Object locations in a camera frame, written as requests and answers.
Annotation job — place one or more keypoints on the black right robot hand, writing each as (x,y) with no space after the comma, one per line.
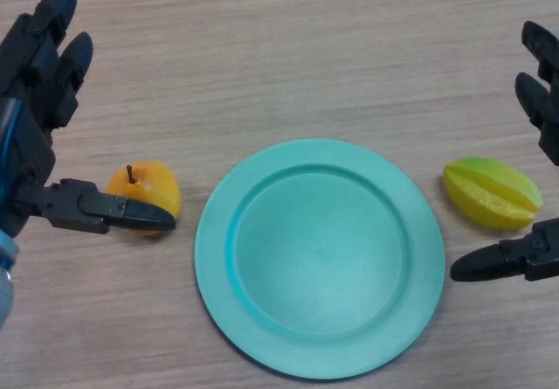
(489,264)

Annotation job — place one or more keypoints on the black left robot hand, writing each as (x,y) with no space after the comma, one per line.
(30,113)

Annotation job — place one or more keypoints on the yellow green starfruit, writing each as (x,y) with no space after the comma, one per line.
(493,192)

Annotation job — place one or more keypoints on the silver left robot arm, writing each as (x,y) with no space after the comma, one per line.
(4,284)

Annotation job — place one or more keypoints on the teal green round plate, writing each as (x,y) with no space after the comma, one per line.
(319,266)

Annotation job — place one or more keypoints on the yellow orange pear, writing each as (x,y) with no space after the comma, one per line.
(157,183)

